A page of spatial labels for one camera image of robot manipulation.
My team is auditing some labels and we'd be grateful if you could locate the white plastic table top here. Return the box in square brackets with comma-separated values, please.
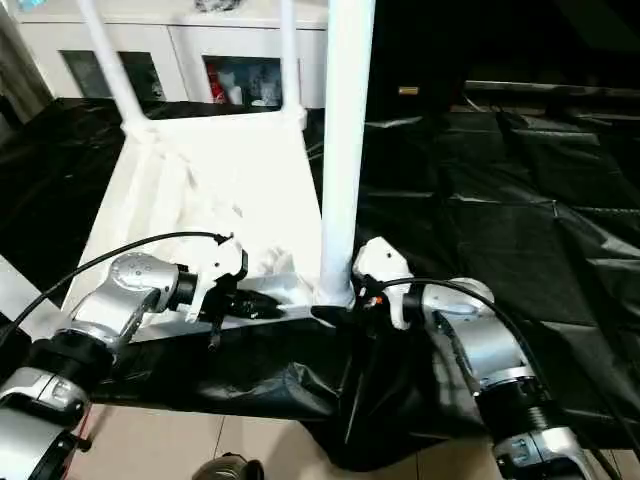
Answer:
[58, 105, 357, 343]

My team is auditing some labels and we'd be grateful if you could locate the white plastic table leg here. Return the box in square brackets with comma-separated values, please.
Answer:
[0, 255, 63, 343]
[76, 0, 157, 141]
[278, 0, 307, 127]
[315, 0, 378, 309]

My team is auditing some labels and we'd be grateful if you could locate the black mat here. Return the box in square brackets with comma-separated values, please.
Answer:
[0, 98, 640, 473]

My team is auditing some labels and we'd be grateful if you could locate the black robot left foot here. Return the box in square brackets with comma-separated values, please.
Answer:
[192, 454, 266, 480]

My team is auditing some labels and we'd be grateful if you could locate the white glass-door cabinet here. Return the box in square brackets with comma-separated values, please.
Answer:
[15, 0, 331, 109]

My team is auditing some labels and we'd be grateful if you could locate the dark grey bar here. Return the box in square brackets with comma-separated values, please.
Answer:
[465, 81, 640, 101]

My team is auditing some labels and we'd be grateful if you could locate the shiny silver ornament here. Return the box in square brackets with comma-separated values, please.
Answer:
[195, 0, 243, 13]

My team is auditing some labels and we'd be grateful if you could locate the grey metal rack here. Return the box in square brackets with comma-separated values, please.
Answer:
[0, 0, 53, 126]

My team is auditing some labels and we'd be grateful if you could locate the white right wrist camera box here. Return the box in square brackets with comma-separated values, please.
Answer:
[352, 237, 415, 331]

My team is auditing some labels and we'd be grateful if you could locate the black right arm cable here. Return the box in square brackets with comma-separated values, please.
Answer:
[376, 277, 640, 453]

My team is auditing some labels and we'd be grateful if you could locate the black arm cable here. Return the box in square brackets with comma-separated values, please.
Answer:
[0, 231, 236, 346]
[376, 277, 640, 453]

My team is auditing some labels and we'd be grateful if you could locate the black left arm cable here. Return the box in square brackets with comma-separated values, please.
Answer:
[0, 231, 236, 346]

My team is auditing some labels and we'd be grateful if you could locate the red floor cord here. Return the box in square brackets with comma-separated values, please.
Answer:
[68, 415, 97, 456]

